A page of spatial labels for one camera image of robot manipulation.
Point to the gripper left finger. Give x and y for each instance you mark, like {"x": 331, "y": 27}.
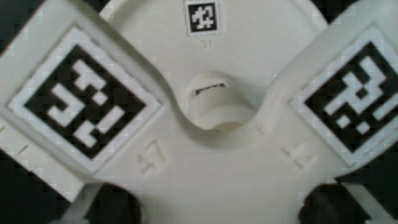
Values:
{"x": 104, "y": 206}

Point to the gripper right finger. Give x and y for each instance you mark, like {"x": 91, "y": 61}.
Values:
{"x": 331, "y": 206}

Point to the white cross-shaped table base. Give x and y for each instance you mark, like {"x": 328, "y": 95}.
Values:
{"x": 95, "y": 128}

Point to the white cylindrical table leg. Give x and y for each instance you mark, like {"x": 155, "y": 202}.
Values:
{"x": 219, "y": 108}

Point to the white round table top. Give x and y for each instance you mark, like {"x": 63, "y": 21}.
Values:
{"x": 217, "y": 37}

